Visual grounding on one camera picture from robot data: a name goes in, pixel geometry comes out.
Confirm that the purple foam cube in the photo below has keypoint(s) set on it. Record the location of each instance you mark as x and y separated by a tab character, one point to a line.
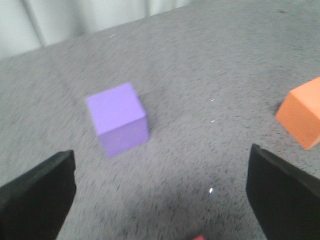
119	119

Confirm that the orange foam block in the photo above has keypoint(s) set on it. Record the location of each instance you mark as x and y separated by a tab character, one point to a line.
299	113

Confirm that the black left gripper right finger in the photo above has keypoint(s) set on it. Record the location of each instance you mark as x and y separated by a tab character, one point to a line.
285	199

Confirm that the pink foam cube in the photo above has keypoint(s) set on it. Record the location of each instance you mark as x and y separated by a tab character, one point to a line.
200	237

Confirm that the grey-white curtain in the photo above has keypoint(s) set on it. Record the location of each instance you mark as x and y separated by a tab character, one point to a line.
27	25

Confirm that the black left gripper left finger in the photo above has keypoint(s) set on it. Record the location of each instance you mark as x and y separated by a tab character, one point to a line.
34	205

